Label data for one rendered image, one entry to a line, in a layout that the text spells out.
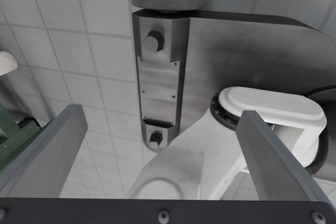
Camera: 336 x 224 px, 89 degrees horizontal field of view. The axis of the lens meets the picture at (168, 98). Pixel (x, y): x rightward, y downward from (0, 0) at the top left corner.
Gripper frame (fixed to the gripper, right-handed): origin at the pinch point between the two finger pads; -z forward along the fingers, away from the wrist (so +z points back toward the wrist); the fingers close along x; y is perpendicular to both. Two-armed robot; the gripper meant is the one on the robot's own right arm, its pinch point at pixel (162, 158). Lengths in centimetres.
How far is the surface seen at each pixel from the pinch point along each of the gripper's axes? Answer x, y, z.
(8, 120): 89, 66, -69
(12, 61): 76, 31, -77
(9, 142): 89, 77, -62
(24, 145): 74, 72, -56
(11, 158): 75, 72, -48
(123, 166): 25, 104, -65
